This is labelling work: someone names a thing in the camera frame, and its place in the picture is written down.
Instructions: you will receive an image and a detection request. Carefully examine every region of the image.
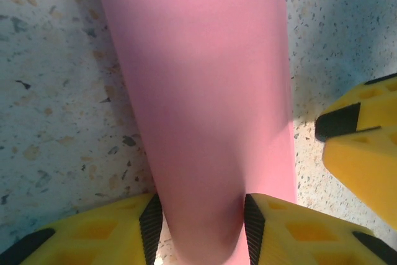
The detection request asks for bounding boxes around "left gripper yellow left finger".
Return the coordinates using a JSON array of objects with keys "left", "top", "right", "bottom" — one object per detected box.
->
[{"left": 0, "top": 192, "right": 164, "bottom": 265}]

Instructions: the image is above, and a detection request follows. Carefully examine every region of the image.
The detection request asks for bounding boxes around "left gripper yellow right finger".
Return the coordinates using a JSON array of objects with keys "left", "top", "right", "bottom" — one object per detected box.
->
[{"left": 244, "top": 192, "right": 397, "bottom": 265}]

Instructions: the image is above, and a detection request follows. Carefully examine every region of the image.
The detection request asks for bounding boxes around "pink paper sheet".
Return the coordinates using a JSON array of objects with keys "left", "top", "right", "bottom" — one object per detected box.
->
[{"left": 91, "top": 0, "right": 297, "bottom": 265}]

